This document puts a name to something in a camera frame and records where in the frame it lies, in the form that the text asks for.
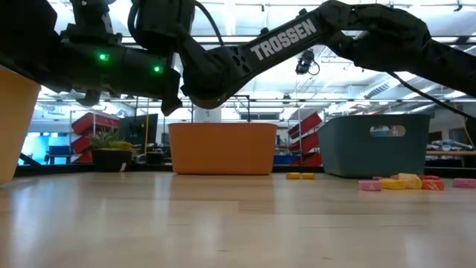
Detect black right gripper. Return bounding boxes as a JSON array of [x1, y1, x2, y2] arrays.
[[0, 0, 126, 107]]

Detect orange plastic bin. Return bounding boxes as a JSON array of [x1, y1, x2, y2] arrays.
[[167, 122, 278, 176]]

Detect teal plastic bin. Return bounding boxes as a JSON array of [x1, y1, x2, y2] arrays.
[[318, 114, 431, 179]]

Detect pink square chewy candy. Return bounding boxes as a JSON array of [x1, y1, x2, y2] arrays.
[[358, 179, 382, 192], [451, 178, 476, 189]]

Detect yellow plastic bin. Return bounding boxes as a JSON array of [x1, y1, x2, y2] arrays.
[[0, 65, 42, 186]]

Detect red tilted storage bin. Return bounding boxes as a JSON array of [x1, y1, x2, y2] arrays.
[[72, 135, 94, 154], [74, 152, 94, 165], [288, 111, 324, 137], [71, 112, 120, 136], [293, 133, 320, 154], [297, 152, 323, 168]]

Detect black standing monitor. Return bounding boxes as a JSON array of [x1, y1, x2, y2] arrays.
[[118, 113, 160, 150]]

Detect potted succulent plant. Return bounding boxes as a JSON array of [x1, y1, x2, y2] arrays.
[[89, 130, 135, 173]]

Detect white cylinder tank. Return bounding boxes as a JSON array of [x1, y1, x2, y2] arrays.
[[193, 106, 223, 124]]

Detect wooden table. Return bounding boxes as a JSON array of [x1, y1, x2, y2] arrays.
[[425, 150, 476, 168]]

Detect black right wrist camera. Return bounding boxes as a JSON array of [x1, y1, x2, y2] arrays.
[[70, 0, 117, 37]]

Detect yellow cable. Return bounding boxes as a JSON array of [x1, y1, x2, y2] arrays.
[[144, 98, 150, 153]]

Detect black hanging camera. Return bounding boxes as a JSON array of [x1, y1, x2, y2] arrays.
[[295, 48, 321, 77]]

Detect black frame beam with lights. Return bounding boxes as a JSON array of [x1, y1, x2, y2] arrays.
[[118, 35, 476, 47]]

